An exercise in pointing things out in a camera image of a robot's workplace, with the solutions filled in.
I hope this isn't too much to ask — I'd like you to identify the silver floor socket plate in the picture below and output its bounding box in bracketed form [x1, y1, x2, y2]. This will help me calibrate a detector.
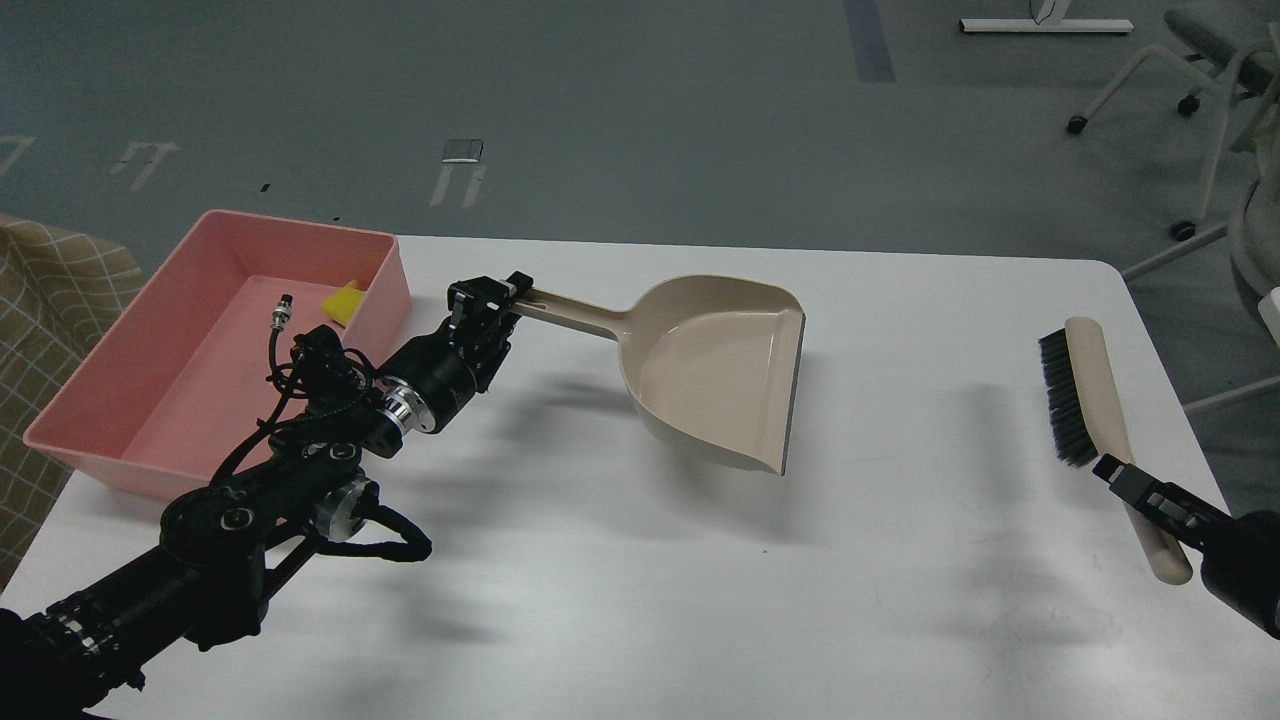
[442, 138, 485, 164]

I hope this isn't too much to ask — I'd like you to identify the beige hand brush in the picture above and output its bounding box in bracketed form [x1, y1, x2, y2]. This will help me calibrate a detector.
[1038, 316, 1193, 585]

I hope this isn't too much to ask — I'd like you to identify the white desk base bar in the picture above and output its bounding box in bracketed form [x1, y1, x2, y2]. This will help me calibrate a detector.
[959, 18, 1134, 35]

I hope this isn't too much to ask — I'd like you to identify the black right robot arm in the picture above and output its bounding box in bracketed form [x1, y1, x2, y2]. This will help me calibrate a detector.
[1092, 454, 1279, 638]

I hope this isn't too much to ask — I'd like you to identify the pink plastic bin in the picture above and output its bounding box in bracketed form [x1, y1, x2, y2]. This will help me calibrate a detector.
[23, 210, 411, 500]

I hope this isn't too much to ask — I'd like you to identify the beige checkered cloth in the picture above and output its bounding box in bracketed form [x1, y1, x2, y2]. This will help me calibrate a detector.
[1, 215, 145, 585]

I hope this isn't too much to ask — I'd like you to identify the white office chair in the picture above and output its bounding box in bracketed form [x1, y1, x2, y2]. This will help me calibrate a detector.
[1065, 1, 1277, 281]

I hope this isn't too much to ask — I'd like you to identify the beige plastic dustpan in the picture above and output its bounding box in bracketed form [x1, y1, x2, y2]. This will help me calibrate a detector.
[515, 275, 806, 477]

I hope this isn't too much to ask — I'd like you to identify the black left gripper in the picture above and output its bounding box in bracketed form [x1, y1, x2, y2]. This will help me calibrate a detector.
[380, 272, 534, 434]

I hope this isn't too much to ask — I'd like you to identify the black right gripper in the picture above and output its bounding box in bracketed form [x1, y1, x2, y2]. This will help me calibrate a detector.
[1092, 454, 1279, 639]

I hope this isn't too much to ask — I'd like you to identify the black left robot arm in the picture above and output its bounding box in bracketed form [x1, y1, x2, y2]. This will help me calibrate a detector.
[3, 272, 534, 719]

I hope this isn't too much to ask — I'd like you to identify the yellow sponge piece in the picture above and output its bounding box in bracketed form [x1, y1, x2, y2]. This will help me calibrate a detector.
[320, 281, 367, 329]

